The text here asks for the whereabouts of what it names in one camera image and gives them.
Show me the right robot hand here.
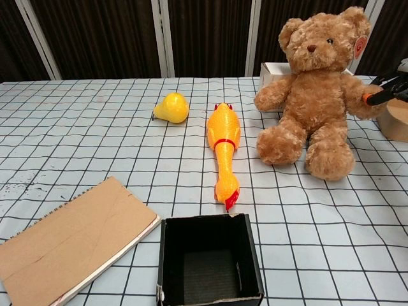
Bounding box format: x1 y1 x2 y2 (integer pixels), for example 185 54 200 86
361 57 408 106

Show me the brown plush teddy bear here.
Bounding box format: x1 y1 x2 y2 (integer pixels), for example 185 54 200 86
254 6 388 182

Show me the yellow rubber chicken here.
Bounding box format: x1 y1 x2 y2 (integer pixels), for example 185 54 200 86
206 102 242 213

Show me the yellow toy pear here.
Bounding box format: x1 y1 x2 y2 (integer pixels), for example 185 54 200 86
152 92 191 125

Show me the brown paper tray box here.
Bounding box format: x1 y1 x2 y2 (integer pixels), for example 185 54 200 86
375 98 408 143

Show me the white cardboard box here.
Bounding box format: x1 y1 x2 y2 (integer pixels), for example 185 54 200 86
259 62 355 112

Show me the black open square box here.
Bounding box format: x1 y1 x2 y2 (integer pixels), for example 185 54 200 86
156 213 266 306

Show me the blue checkered tablecloth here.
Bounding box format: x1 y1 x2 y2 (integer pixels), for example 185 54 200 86
0 75 408 306

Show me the kraft spiral notebook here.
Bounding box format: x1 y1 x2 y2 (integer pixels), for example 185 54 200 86
0 177 163 306

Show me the white screen frame post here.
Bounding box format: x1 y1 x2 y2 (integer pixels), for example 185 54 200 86
245 0 271 77
346 0 386 76
15 0 62 80
150 0 176 78

